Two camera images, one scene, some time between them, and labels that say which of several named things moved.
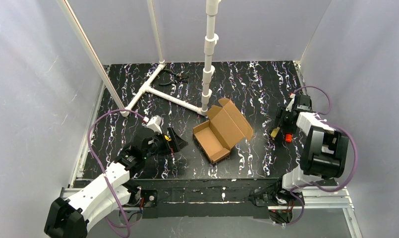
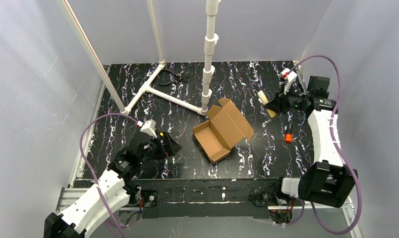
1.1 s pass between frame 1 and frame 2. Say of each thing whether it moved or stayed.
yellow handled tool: moved
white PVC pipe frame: stayed
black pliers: stayed
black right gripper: moved
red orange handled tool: stayed
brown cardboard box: stayed
